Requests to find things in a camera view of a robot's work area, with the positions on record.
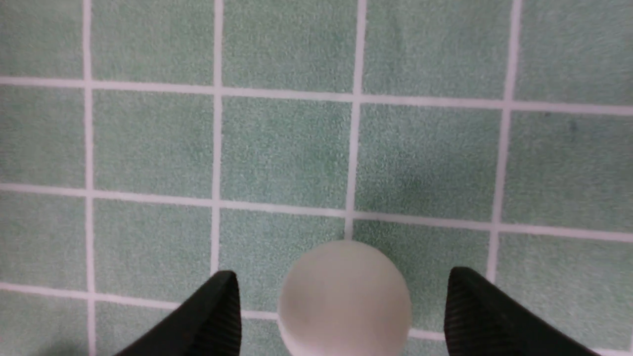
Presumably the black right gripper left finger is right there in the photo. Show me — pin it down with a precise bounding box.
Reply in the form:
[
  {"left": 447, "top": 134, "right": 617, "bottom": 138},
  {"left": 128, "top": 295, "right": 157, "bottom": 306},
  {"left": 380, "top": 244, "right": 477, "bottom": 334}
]
[{"left": 117, "top": 270, "right": 242, "bottom": 356}]

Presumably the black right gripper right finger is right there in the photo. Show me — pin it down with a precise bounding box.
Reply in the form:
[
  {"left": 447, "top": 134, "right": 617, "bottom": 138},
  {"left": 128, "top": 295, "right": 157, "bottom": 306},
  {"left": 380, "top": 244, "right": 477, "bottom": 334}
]
[{"left": 445, "top": 267, "right": 594, "bottom": 356}]

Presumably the white ball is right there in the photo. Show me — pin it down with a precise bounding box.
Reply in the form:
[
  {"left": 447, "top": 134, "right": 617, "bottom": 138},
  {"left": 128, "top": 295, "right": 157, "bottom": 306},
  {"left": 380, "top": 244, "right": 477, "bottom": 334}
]
[{"left": 276, "top": 240, "right": 412, "bottom": 356}]

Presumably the green checkered table mat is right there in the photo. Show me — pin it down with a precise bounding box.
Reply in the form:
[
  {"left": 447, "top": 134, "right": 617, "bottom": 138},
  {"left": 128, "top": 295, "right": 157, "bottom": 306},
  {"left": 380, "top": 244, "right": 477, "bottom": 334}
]
[{"left": 1, "top": 0, "right": 632, "bottom": 356}]

